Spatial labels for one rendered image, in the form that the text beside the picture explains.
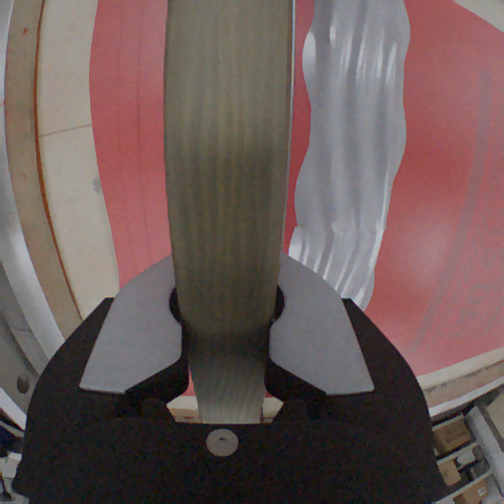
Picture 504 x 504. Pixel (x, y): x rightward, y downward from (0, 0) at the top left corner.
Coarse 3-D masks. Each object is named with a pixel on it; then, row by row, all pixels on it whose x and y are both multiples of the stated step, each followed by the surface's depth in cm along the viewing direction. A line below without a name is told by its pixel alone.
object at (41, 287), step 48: (0, 0) 5; (0, 48) 7; (0, 96) 9; (0, 144) 10; (0, 192) 12; (0, 240) 13; (48, 240) 16; (48, 288) 16; (48, 336) 17; (480, 384) 28
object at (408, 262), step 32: (128, 256) 18; (160, 256) 18; (384, 256) 19; (416, 256) 19; (384, 288) 20; (416, 288) 21; (384, 320) 22; (416, 320) 23; (416, 352) 25; (448, 352) 26; (480, 352) 28; (192, 384) 25
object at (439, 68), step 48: (144, 0) 10; (432, 0) 9; (96, 48) 11; (144, 48) 12; (432, 48) 11; (480, 48) 11; (96, 96) 13; (144, 96) 13; (432, 96) 13; (96, 144) 14; (144, 144) 15; (432, 144) 15; (144, 192) 16; (288, 192) 16; (432, 192) 17
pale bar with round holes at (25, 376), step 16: (0, 320) 16; (0, 336) 15; (0, 352) 15; (16, 352) 17; (0, 368) 14; (16, 368) 16; (32, 368) 19; (0, 384) 14; (16, 384) 17; (32, 384) 18; (0, 400) 15; (16, 400) 15; (16, 416) 16
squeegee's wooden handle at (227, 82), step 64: (192, 0) 4; (256, 0) 4; (192, 64) 4; (256, 64) 4; (192, 128) 5; (256, 128) 5; (192, 192) 6; (256, 192) 6; (192, 256) 6; (256, 256) 7; (192, 320) 7; (256, 320) 7; (256, 384) 9
